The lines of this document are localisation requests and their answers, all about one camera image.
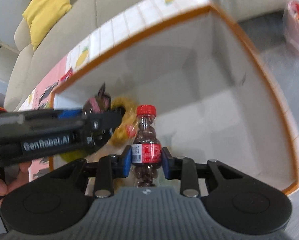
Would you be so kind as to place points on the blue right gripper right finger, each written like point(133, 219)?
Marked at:
point(185, 170)

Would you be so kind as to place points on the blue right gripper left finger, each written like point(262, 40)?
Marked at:
point(106, 170)

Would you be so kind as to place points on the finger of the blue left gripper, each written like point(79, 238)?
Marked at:
point(69, 113)

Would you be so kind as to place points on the dark plum candy bag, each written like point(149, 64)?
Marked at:
point(99, 103)

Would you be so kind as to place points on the mixed chips clear bag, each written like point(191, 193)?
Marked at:
point(109, 149)

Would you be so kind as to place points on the red small snack packet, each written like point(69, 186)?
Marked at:
point(66, 76)

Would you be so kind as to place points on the orange cardboard box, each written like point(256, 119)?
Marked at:
point(214, 97)

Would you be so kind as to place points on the yellow cushion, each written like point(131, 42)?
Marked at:
point(42, 15)

